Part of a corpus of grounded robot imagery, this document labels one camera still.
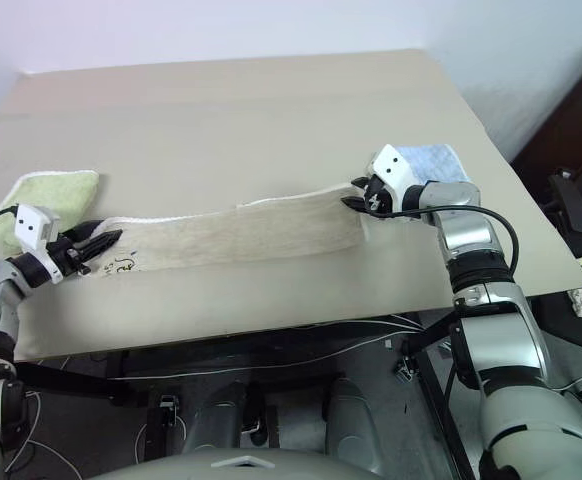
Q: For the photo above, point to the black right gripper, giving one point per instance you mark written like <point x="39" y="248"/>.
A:
<point x="378" y="197"/>

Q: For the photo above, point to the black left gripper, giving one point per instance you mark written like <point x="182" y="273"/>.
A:
<point x="71" y="255"/>

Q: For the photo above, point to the cream towel with embroidery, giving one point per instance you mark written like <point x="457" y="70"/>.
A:
<point x="221" y="240"/>

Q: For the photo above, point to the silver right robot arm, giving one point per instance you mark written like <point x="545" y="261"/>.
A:
<point x="511" y="340"/>

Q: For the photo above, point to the folded light green towel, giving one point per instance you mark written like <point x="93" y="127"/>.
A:
<point x="61" y="192"/>

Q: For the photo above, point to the folded light blue towel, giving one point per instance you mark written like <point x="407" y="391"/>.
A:
<point x="436" y="160"/>

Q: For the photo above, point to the black angled plastic part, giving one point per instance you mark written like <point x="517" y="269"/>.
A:
<point x="573" y="200"/>

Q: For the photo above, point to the dark grey rounded shape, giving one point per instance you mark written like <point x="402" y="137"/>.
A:
<point x="353" y="420"/>
<point x="218" y="415"/>

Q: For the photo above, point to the dark wooden furniture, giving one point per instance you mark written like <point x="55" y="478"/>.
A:
<point x="571" y="125"/>

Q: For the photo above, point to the grey robot torso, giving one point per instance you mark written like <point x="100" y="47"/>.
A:
<point x="231" y="465"/>

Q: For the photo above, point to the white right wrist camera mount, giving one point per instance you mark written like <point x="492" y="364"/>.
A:
<point x="393" y="167"/>

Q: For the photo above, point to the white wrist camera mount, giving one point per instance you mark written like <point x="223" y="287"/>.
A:
<point x="35" y="222"/>
<point x="393" y="167"/>

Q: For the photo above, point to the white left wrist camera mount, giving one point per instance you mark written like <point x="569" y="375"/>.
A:
<point x="35" y="222"/>

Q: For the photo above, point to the black table frame crossbar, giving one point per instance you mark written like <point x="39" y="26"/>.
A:
<point x="71" y="377"/>

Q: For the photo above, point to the black table frame strut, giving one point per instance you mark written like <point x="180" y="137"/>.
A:
<point x="443" y="400"/>

